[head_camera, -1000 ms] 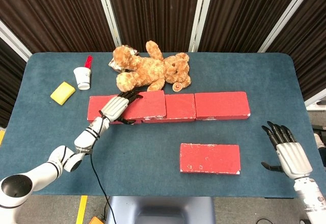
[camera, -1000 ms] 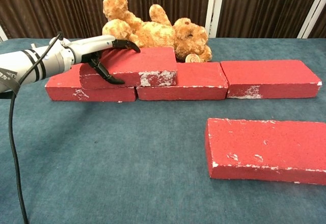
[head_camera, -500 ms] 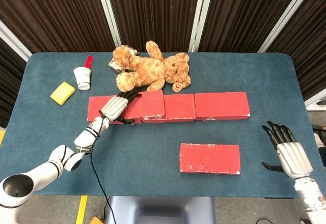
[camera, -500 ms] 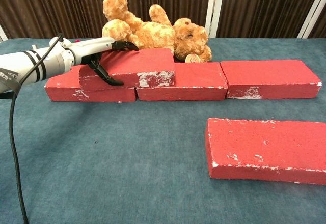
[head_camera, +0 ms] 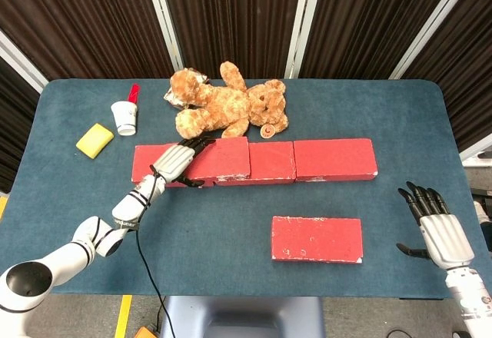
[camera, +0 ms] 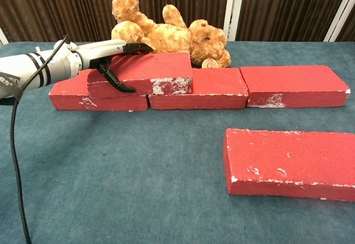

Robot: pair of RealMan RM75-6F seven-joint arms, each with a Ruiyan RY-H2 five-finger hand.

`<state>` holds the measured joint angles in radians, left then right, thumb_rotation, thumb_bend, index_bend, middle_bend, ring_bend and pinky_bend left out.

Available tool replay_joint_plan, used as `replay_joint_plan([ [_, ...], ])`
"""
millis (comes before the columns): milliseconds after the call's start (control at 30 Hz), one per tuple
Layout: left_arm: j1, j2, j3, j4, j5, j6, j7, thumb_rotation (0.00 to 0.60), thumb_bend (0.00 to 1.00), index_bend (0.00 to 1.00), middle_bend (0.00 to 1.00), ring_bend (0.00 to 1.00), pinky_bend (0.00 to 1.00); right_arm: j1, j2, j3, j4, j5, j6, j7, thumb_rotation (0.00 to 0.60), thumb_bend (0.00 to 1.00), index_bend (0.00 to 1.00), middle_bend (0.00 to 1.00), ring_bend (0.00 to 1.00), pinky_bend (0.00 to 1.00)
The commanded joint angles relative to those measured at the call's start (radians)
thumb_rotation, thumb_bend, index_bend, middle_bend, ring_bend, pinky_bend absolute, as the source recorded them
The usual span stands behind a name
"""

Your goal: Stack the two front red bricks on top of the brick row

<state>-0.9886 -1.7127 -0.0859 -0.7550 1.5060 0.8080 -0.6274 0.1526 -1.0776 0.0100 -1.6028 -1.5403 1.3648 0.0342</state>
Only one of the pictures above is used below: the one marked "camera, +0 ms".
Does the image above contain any blue felt table cover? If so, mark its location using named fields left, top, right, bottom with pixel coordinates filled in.
left=0, top=40, right=355, bottom=244

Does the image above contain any brown plush teddy bear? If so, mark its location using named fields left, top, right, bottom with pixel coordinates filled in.
left=111, top=0, right=232, bottom=69

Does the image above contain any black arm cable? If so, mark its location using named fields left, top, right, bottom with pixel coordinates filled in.
left=9, top=34, right=72, bottom=244

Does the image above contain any left white-black robot hand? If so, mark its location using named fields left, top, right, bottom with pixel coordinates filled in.
left=72, top=39, right=154, bottom=93

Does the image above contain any white partition post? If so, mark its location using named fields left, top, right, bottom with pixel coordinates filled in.
left=223, top=0, right=246, bottom=41
left=0, top=27, right=9, bottom=47
left=323, top=0, right=355, bottom=43

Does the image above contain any red brick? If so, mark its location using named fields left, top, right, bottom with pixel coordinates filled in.
left=87, top=52, right=193, bottom=99
left=223, top=128, right=355, bottom=202
left=240, top=65, right=351, bottom=109
left=148, top=68, right=249, bottom=110
left=48, top=70, right=149, bottom=112

